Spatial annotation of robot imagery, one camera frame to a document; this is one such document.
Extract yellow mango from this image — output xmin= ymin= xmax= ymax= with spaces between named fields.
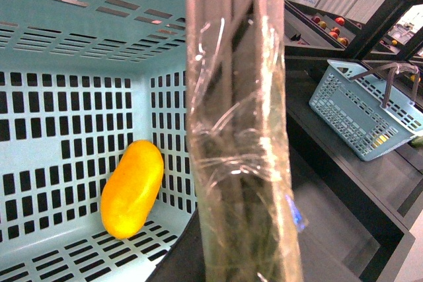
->
xmin=100 ymin=140 xmax=164 ymax=240

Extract light blue plastic basket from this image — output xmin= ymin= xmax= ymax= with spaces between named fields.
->
xmin=1 ymin=0 xmax=196 ymax=281

